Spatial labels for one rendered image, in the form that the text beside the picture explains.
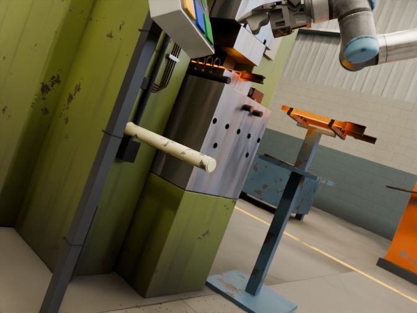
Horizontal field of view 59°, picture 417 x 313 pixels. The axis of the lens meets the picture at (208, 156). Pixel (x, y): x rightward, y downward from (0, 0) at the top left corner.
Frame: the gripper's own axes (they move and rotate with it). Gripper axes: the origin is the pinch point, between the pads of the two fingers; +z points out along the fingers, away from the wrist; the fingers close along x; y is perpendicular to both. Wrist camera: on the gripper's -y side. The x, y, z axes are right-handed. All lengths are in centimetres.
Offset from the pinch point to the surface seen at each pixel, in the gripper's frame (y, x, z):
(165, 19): 6.4, -24.3, 16.0
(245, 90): 9, 51, 8
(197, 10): 0.3, -12.8, 10.2
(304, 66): -233, 908, -54
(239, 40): -7.8, 36.9, 6.0
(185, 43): 6.4, -7.4, 16.4
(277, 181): 56, 412, 27
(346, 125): 30, 69, -33
